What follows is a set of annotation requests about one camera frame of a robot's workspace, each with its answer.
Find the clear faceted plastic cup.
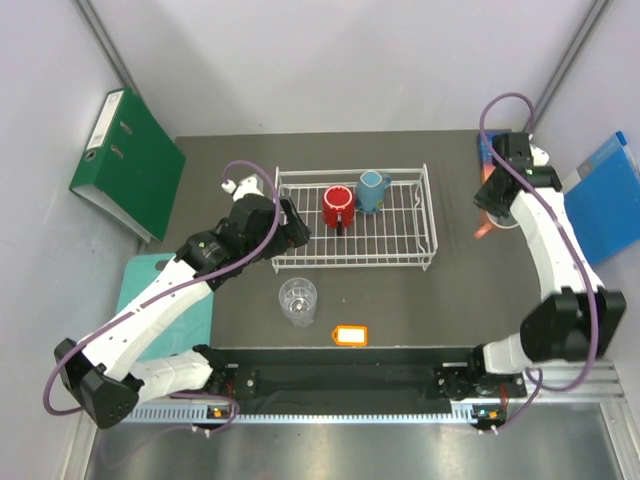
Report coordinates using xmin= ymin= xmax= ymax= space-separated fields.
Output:
xmin=278 ymin=277 xmax=318 ymax=327

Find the orange key tag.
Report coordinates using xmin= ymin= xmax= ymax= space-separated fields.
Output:
xmin=331 ymin=325 xmax=368 ymax=347

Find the teal shirt folding board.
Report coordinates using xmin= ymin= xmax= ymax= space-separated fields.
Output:
xmin=115 ymin=252 xmax=216 ymax=361

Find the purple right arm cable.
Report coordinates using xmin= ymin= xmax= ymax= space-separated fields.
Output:
xmin=478 ymin=92 xmax=602 ymax=432

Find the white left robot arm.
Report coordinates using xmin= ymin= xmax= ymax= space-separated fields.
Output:
xmin=54 ymin=175 xmax=310 ymax=429

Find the blue ring binder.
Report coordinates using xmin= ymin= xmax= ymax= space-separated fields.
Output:
xmin=563 ymin=131 xmax=639 ymax=266

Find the red ceramic mug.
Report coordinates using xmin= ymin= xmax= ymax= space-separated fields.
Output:
xmin=322 ymin=185 xmax=355 ymax=236

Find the Jane Eyre paperback book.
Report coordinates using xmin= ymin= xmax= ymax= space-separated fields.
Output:
xmin=477 ymin=130 xmax=510 ymax=183

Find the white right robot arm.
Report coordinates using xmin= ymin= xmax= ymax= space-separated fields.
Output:
xmin=466 ymin=132 xmax=626 ymax=396

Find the green ring binder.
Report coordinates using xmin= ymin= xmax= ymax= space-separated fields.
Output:
xmin=69 ymin=88 xmax=185 ymax=243

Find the aluminium cable duct rail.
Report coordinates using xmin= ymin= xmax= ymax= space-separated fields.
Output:
xmin=121 ymin=363 xmax=624 ymax=426

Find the blue ceramic mug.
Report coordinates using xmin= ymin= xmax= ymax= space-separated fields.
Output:
xmin=355 ymin=170 xmax=392 ymax=214

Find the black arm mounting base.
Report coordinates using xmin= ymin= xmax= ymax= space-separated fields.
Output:
xmin=204 ymin=346 xmax=526 ymax=416

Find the white wire dish rack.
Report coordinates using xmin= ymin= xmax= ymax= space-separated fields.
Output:
xmin=272 ymin=165 xmax=438 ymax=273

